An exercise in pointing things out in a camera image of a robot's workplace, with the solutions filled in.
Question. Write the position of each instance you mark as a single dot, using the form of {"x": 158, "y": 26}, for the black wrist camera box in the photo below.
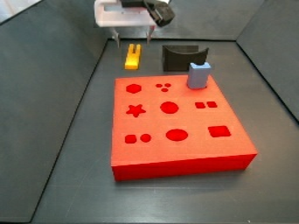
{"x": 160, "y": 11}

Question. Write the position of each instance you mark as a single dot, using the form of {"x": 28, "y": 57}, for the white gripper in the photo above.
{"x": 112, "y": 15}

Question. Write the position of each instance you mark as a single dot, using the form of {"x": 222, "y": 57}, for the red shape-sorter block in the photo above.
{"x": 174, "y": 131}

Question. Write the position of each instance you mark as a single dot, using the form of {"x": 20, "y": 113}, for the blue rectangular peg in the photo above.
{"x": 198, "y": 75}

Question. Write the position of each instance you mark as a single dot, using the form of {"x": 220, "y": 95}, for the black curved fixture stand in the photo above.
{"x": 178, "y": 56}

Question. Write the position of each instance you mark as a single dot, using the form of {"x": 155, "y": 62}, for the yellow two-pronged peg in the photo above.
{"x": 132, "y": 57}

